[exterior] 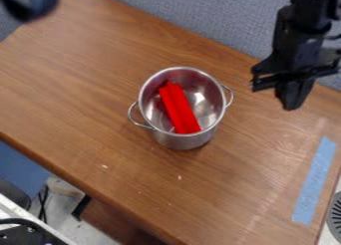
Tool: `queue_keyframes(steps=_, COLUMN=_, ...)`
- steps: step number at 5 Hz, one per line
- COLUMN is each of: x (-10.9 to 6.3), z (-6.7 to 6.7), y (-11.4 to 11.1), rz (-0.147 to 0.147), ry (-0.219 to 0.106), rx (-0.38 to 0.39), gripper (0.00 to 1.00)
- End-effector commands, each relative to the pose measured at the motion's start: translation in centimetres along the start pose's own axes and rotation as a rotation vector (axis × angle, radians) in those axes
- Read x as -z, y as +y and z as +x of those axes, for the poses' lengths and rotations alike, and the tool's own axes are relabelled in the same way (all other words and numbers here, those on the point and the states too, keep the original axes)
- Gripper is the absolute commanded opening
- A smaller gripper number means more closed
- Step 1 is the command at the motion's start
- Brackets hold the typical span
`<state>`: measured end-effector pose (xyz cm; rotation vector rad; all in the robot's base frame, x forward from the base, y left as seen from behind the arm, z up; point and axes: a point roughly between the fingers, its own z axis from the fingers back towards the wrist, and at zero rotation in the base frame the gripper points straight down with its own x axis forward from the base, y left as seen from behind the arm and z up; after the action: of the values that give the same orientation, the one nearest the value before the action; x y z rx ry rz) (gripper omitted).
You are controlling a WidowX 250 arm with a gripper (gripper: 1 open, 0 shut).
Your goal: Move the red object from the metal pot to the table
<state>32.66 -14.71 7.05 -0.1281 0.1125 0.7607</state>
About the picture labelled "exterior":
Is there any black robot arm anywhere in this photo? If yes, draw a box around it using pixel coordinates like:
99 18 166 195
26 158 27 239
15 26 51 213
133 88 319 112
250 0 341 111

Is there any black device with handle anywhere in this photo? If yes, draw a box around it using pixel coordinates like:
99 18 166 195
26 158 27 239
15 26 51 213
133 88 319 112
0 218 69 245

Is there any black cable under table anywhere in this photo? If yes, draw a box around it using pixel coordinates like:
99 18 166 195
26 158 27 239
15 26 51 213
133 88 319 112
36 183 51 224

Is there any grey fan grille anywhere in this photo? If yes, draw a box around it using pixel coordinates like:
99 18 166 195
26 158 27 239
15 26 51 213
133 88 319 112
327 191 341 243

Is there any red rectangular block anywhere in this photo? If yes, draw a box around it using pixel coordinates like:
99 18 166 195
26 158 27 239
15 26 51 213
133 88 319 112
159 82 201 134

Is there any silver metal pot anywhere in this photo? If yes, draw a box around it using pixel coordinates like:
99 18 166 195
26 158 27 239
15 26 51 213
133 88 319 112
129 67 234 150

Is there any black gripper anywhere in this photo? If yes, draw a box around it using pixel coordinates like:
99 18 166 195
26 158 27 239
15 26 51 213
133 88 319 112
249 36 341 112

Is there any blue tape strip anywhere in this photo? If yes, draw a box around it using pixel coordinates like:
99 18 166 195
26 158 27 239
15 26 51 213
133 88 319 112
292 136 337 226

